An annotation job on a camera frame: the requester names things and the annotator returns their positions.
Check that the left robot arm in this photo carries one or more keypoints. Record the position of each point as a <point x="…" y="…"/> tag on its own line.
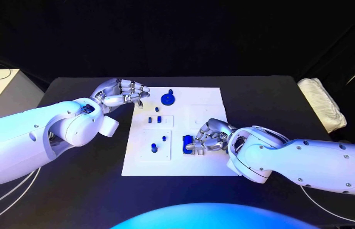
<point x="34" y="136"/>

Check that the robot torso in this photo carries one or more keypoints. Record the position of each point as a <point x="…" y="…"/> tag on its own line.
<point x="214" y="217"/>

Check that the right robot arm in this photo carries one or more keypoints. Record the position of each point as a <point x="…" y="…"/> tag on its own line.
<point x="294" y="161"/>

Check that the blue gear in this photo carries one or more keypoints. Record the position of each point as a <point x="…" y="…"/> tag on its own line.
<point x="168" y="98"/>

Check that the white task board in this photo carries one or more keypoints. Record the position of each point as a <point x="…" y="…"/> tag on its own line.
<point x="155" y="165"/>

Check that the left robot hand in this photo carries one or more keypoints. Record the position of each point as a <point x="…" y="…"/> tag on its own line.
<point x="116" y="96"/>

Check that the white cabinet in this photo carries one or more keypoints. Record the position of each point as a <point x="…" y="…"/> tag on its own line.
<point x="12" y="90"/>

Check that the long blue cylinder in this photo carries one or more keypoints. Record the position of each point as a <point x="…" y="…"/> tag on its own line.
<point x="188" y="142"/>

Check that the white folded cloth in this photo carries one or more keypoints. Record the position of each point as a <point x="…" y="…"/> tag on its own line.
<point x="324" y="106"/>

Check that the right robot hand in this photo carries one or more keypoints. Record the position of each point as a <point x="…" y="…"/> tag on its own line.
<point x="213" y="136"/>

